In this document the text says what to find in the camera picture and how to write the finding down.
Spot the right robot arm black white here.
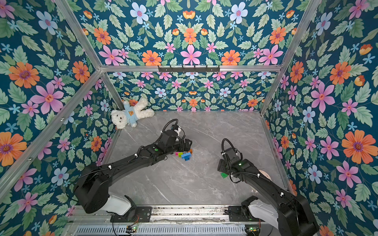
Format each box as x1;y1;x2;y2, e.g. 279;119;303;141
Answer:
218;138;320;236

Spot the white ventilation grille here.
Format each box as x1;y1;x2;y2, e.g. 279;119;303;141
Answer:
74;224;247;236

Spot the black hook rail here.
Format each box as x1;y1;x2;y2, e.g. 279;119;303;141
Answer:
158;65;221;73

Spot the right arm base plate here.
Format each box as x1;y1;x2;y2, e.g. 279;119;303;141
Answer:
224;206;259;222

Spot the beige round clock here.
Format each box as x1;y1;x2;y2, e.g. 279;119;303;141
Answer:
257;170;272;182

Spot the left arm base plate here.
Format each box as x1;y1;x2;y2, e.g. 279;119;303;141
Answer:
110;206;152;223

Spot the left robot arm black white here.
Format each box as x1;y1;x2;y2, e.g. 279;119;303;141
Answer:
73;119;193;216

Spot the light blue long lego brick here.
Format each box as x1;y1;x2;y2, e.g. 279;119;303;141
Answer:
181;152;192;161

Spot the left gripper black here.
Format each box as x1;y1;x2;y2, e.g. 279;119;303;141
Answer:
163;138;194;156

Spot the white teddy bear blue shirt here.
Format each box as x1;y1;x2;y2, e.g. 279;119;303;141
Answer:
111;97;155;130

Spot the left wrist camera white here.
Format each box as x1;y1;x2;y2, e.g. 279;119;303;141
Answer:
171;125;181;136

